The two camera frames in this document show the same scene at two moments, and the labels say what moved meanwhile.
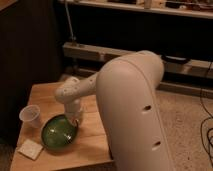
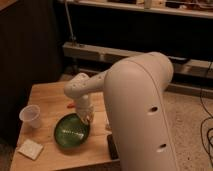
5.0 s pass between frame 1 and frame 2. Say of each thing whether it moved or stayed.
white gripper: moved
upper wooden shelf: stayed
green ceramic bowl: moved
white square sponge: stayed
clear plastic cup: stayed
